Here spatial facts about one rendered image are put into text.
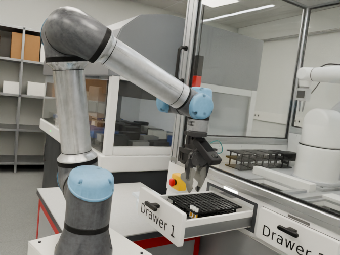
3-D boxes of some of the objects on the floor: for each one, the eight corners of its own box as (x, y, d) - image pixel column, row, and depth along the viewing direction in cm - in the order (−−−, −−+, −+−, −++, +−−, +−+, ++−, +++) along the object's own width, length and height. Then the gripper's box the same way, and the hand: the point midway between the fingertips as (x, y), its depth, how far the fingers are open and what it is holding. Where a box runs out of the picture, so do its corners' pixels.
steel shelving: (-97, 174, 381) (-92, 4, 362) (-87, 164, 424) (-82, 12, 405) (169, 171, 549) (182, 54, 530) (157, 164, 592) (169, 56, 573)
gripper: (200, 130, 117) (194, 185, 120) (176, 129, 111) (170, 188, 113) (215, 133, 110) (209, 192, 113) (190, 133, 104) (184, 196, 106)
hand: (195, 188), depth 110 cm, fingers open, 3 cm apart
